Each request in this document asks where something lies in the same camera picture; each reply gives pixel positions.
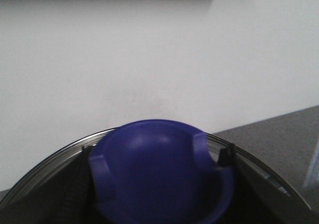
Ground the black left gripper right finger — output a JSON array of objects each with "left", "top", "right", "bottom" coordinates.
[{"left": 218, "top": 144, "right": 281, "bottom": 224}]

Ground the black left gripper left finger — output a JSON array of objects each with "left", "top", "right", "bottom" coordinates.
[{"left": 7, "top": 147, "right": 100, "bottom": 224}]

